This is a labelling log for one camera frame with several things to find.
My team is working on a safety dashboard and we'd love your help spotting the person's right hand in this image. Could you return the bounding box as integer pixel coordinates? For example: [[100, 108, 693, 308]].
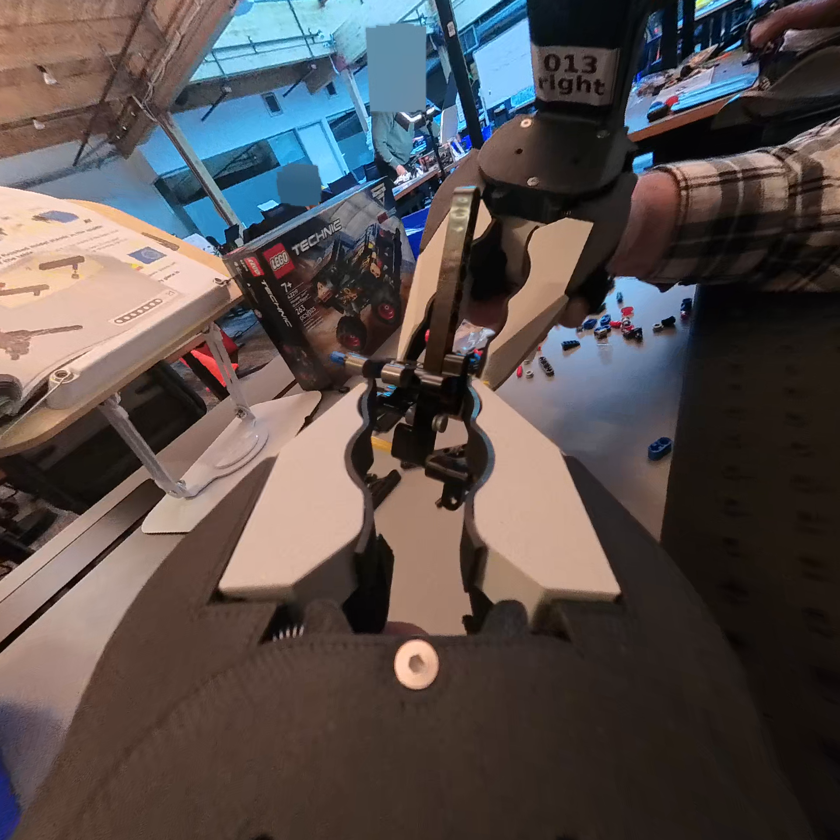
[[558, 171, 681, 329]]

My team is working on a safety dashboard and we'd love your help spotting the toy brick assembly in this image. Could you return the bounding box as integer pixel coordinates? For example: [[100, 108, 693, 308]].
[[330, 350, 494, 513]]

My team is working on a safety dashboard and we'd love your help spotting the black building toy box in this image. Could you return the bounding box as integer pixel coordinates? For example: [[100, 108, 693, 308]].
[[222, 177, 417, 389]]

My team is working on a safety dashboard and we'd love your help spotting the person's right forearm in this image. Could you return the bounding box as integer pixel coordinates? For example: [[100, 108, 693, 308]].
[[650, 118, 840, 293]]

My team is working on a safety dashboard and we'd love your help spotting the pile of small toy pieces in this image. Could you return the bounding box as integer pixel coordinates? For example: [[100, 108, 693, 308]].
[[518, 292, 693, 378]]

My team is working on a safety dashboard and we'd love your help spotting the another person's forearm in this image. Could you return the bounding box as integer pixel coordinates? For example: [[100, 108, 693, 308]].
[[745, 0, 840, 50]]

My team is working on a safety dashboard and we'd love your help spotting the grey desk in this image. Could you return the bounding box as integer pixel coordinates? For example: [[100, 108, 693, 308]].
[[0, 276, 698, 821]]

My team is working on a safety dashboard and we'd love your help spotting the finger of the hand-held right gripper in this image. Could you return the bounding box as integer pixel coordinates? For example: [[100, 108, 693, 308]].
[[484, 218, 596, 389], [397, 185, 501, 365]]

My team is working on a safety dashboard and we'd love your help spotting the black pole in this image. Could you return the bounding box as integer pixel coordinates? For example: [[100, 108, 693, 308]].
[[433, 0, 487, 148]]

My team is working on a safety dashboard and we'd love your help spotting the white book stand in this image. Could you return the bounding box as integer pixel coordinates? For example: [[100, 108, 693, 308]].
[[0, 197, 322, 536]]

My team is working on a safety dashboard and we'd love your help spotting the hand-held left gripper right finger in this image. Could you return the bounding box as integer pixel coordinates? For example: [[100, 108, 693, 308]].
[[458, 379, 622, 634]]

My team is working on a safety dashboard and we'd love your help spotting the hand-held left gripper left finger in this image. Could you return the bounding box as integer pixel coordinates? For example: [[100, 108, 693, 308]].
[[218, 382, 396, 635]]

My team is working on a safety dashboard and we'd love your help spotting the instruction booklet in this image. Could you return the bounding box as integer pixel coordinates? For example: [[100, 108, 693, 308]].
[[0, 187, 231, 421]]

